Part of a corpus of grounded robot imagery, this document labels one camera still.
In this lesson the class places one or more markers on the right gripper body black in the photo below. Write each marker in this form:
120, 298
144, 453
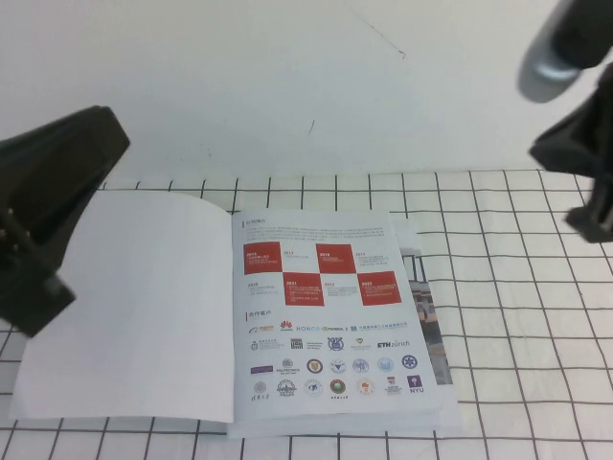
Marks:
601, 215

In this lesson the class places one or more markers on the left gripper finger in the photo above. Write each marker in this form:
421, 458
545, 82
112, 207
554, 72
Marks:
57, 172

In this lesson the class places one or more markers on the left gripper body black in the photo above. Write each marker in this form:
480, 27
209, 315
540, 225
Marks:
33, 302

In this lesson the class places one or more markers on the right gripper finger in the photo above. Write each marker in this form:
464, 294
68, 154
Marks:
584, 144

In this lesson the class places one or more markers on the AgileX brochure book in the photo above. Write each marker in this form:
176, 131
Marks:
438, 354
143, 311

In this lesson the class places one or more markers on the white black-grid cloth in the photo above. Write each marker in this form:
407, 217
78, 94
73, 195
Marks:
527, 335

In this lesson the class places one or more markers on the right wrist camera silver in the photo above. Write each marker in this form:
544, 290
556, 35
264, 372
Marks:
546, 76

